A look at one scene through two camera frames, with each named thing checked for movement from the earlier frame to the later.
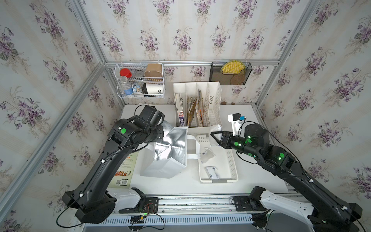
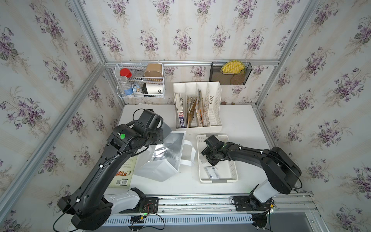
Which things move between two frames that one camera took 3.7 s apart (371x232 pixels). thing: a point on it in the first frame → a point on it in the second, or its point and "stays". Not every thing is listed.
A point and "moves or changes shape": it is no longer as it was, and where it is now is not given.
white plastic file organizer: x=198 y=106 stays
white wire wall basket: x=140 y=80 stays
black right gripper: x=226 y=139 → x=204 y=152
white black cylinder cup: x=152 y=88 stays
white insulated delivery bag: x=163 y=159 moves or changes shape
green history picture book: x=122 y=177 stays
